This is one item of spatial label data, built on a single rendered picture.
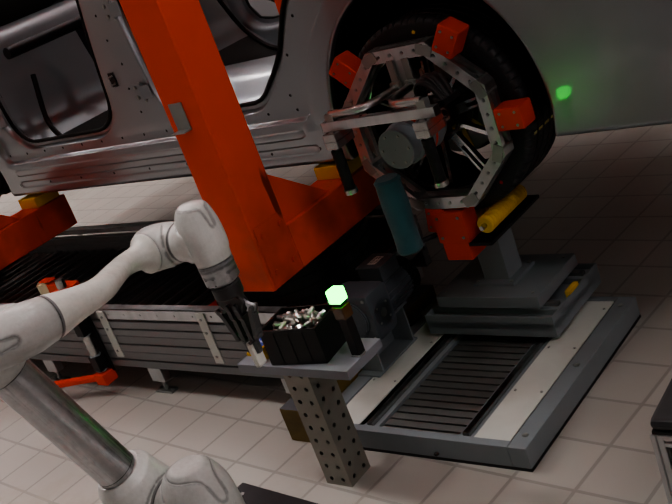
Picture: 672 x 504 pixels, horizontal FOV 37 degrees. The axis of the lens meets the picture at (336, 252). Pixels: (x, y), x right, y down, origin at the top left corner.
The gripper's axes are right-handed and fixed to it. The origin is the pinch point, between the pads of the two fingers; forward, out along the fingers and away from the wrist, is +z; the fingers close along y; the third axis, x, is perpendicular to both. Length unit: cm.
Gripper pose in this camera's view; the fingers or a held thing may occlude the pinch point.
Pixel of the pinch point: (256, 352)
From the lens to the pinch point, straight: 252.2
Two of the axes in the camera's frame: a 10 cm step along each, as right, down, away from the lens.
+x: 5.1, -4.6, 7.3
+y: 7.8, -1.1, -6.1
